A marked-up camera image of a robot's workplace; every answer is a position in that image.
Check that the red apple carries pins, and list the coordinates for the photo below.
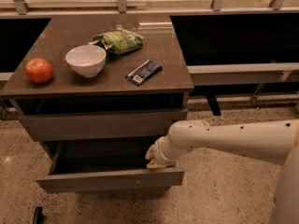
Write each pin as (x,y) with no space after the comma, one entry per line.
(39,70)

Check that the white ceramic bowl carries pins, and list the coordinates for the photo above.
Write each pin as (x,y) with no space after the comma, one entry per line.
(86,60)

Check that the grey wall rail bench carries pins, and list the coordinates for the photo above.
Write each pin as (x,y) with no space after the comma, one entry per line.
(241,74)

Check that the grey drawer cabinet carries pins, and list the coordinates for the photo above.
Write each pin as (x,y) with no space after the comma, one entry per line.
(118,85)

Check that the green chip bag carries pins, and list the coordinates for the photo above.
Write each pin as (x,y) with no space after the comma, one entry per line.
(118,42)

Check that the dark blue snack packet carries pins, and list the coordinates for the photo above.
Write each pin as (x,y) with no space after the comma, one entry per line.
(143,72)

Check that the black object on floor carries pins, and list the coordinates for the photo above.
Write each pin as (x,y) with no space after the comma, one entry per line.
(38,215)

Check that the grey drawer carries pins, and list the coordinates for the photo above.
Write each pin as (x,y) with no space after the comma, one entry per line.
(105,164)
(100,125)

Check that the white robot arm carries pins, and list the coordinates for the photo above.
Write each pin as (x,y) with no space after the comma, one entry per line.
(273,141)

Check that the grey top drawer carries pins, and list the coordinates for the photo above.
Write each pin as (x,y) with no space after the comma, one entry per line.
(100,125)

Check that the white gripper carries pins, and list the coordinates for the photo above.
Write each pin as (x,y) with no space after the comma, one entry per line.
(161,154)

